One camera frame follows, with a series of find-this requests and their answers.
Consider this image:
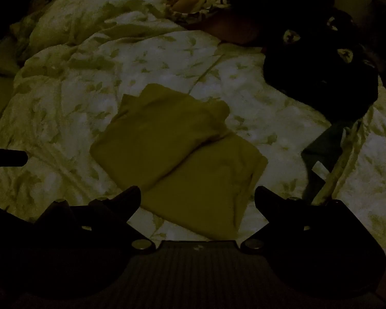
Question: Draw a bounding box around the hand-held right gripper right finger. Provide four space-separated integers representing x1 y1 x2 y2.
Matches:
241 185 356 252

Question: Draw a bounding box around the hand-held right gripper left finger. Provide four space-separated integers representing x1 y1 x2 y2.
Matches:
35 185 158 252

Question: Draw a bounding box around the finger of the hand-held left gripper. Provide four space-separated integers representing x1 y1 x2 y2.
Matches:
0 149 29 167

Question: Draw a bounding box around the yellow garment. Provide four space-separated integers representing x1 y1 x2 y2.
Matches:
89 83 269 241

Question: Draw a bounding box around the dark teal garment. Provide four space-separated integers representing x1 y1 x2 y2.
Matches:
301 119 362 207

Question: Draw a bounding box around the floral bed sheet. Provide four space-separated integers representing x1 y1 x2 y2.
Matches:
0 0 386 258

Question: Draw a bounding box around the black cloth with pale patches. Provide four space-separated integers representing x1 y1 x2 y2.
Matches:
263 6 381 123

